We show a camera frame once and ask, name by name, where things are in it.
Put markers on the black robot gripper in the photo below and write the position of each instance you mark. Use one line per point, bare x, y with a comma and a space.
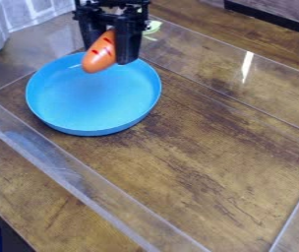
127, 15

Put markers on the orange toy carrot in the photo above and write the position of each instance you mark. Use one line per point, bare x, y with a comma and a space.
100, 55

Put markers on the blue round tray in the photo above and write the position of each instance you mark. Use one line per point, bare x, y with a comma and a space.
92, 104

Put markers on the black bar at back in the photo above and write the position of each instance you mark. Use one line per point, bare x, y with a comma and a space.
262, 15

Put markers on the clear acrylic barrier wall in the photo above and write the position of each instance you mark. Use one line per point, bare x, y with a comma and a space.
202, 178

